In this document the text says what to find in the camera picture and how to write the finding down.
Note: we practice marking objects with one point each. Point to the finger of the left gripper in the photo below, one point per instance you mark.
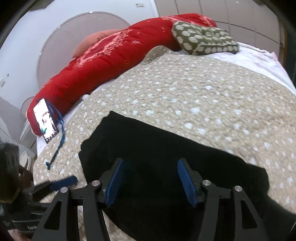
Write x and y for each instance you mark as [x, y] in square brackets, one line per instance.
[59, 182]

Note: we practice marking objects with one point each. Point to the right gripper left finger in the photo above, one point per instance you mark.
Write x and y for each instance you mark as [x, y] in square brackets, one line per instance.
[60, 221]

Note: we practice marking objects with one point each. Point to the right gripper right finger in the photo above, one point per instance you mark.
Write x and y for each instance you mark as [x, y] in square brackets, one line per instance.
[224, 213]

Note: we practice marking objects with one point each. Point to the black pants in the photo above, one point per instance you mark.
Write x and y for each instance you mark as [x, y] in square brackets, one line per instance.
[151, 203]

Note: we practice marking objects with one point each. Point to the smartphone with lit screen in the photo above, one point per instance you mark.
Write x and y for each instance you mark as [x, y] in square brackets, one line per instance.
[45, 121]

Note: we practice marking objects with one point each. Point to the beige dotted quilt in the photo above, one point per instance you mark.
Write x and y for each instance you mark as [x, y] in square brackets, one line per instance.
[210, 101]

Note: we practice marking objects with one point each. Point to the round white headboard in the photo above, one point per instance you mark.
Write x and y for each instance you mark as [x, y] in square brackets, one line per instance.
[58, 49]

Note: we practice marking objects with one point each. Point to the pink pillow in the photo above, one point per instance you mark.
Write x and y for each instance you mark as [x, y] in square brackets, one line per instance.
[91, 40]

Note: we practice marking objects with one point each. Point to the red floral comforter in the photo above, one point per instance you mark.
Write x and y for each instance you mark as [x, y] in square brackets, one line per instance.
[108, 59]

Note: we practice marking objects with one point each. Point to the olive patterned cushion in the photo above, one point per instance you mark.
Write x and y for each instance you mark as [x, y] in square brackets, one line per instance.
[199, 40]

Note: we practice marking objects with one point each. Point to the white wardrobe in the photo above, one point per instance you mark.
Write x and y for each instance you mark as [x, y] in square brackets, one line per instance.
[248, 22]

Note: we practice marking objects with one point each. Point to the wall switch plate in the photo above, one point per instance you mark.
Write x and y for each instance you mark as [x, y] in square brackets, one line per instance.
[139, 5]

